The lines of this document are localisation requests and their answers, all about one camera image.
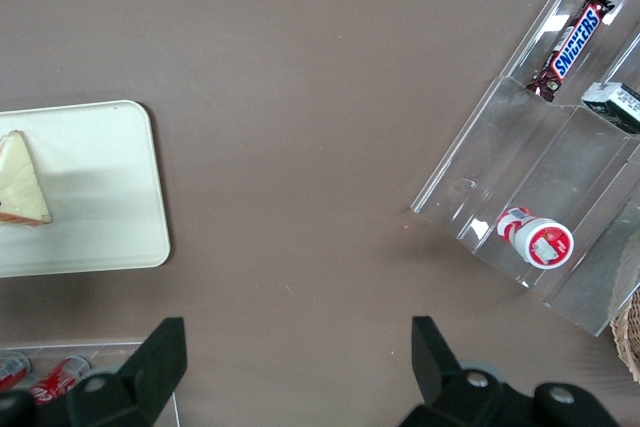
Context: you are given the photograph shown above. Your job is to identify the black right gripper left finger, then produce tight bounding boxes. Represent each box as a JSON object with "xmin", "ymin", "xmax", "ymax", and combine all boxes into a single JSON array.
[{"xmin": 64, "ymin": 316, "xmax": 189, "ymax": 427}]

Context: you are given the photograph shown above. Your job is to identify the beige plastic tray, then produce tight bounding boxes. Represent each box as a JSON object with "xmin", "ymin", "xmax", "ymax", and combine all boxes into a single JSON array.
[{"xmin": 0, "ymin": 99, "xmax": 172, "ymax": 279}]

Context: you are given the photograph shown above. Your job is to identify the black white snack pack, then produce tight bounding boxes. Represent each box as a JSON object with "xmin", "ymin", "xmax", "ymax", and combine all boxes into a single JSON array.
[{"xmin": 579, "ymin": 80, "xmax": 640, "ymax": 136}]

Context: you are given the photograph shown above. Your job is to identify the small light wicker basket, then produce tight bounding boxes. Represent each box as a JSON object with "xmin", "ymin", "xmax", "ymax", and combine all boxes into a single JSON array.
[{"xmin": 609, "ymin": 290, "xmax": 640, "ymax": 383}]

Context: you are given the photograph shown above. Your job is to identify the Snickers chocolate bar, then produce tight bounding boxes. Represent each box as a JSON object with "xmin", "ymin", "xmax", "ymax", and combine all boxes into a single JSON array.
[{"xmin": 523, "ymin": 0, "xmax": 617, "ymax": 105}]

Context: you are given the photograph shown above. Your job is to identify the clear acrylic bottle rack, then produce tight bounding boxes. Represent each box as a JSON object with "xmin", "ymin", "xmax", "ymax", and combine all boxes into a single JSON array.
[{"xmin": 0, "ymin": 340, "xmax": 182, "ymax": 427}]

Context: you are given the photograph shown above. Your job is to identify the red cola bottle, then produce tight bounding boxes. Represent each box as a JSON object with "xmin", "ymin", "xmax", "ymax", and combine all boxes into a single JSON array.
[
  {"xmin": 0, "ymin": 350, "xmax": 32, "ymax": 394},
  {"xmin": 30, "ymin": 355, "xmax": 93, "ymax": 406}
]

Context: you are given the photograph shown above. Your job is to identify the triangle sandwich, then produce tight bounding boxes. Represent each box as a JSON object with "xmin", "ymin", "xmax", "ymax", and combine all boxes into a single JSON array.
[{"xmin": 0, "ymin": 130, "xmax": 53, "ymax": 227}]

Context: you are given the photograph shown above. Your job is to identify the clear acrylic stepped shelf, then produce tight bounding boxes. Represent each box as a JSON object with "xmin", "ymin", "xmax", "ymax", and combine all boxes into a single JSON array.
[{"xmin": 409, "ymin": 0, "xmax": 640, "ymax": 338}]

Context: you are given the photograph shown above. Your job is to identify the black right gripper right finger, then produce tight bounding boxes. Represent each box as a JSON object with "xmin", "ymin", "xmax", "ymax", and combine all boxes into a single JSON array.
[{"xmin": 399, "ymin": 315, "xmax": 532, "ymax": 427}]

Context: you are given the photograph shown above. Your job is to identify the red white yogurt bottle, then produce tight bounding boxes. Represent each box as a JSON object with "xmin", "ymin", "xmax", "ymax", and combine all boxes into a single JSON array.
[{"xmin": 495, "ymin": 205, "xmax": 576, "ymax": 270}]

